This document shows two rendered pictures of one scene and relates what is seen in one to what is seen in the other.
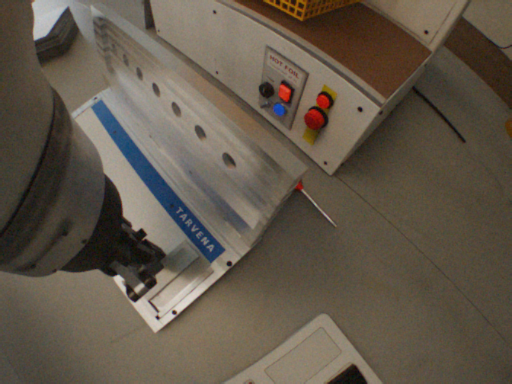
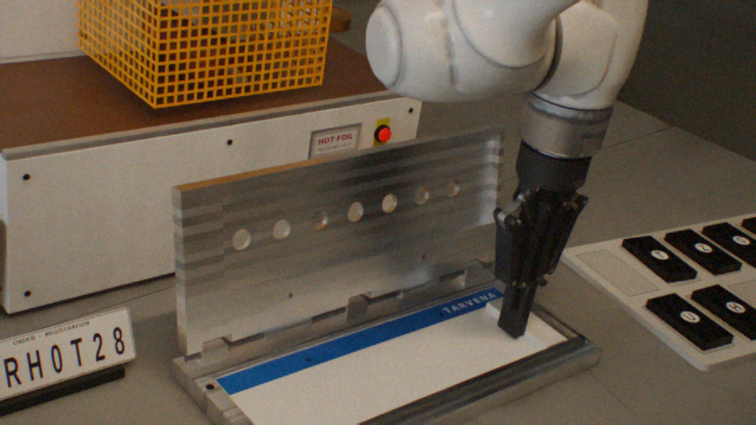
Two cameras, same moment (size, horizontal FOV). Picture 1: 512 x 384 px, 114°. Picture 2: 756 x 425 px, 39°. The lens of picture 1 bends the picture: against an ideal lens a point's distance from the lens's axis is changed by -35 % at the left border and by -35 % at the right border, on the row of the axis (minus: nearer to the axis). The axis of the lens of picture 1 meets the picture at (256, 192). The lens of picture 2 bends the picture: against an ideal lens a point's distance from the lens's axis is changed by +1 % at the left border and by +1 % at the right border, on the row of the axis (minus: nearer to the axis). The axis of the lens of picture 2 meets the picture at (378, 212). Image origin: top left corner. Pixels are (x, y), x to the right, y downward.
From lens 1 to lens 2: 118 cm
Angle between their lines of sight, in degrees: 60
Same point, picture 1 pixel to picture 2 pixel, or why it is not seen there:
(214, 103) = (445, 137)
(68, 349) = not seen: outside the picture
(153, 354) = (632, 376)
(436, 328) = (592, 191)
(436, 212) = not seen: hidden behind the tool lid
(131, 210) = (447, 348)
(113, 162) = (369, 361)
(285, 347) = (600, 279)
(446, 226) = not seen: hidden behind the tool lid
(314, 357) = (611, 266)
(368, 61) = (365, 78)
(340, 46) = (345, 84)
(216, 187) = (452, 232)
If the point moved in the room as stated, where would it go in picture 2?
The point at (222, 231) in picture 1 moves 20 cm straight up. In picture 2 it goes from (472, 285) to (504, 139)
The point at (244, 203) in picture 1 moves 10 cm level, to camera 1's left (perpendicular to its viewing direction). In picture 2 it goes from (472, 216) to (453, 253)
